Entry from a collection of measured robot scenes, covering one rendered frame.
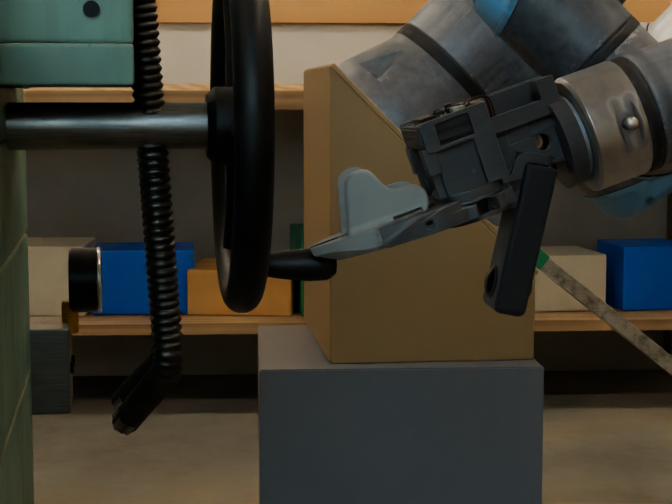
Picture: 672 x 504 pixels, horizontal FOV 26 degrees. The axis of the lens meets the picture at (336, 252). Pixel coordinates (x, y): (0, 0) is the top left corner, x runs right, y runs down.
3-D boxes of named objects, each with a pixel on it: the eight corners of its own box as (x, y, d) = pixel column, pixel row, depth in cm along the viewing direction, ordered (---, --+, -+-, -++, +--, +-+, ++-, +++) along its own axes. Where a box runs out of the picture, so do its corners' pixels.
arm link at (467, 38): (401, 35, 173) (505, -70, 173) (503, 136, 172) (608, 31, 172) (405, 12, 157) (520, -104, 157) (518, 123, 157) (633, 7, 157)
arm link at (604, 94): (622, 171, 115) (668, 175, 106) (565, 191, 115) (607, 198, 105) (587, 63, 114) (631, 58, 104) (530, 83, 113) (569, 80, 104)
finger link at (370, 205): (290, 192, 107) (407, 149, 108) (317, 267, 108) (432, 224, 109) (296, 194, 104) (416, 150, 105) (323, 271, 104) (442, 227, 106)
